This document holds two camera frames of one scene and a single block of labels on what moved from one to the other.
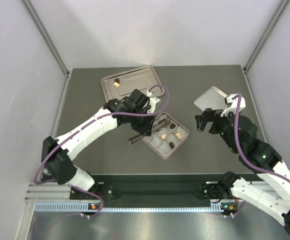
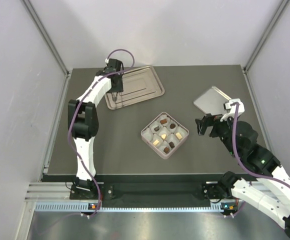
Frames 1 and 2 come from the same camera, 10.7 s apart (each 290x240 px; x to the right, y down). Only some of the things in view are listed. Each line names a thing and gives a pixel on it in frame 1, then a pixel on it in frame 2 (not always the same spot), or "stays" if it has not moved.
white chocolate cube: x=178 y=135 stays
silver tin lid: x=213 y=98 stays
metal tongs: x=129 y=141 → x=114 y=95
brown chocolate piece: x=161 y=121 stays
